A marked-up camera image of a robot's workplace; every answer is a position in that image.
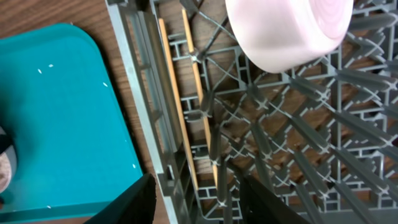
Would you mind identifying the wooden chopstick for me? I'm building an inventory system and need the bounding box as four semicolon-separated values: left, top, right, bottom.
182;9;211;151
158;19;198;190

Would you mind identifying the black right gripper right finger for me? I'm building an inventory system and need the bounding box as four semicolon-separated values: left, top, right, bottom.
239;176;310;224

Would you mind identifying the grey dishwasher rack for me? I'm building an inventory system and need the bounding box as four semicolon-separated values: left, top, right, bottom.
106;1;397;223

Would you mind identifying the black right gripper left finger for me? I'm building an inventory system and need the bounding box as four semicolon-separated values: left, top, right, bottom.
85;174;156;224

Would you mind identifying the pink plate with rice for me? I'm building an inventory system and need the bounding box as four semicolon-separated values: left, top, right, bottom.
1;128;17;192

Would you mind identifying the teal serving tray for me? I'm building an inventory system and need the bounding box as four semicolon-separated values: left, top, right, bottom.
1;24;142;223

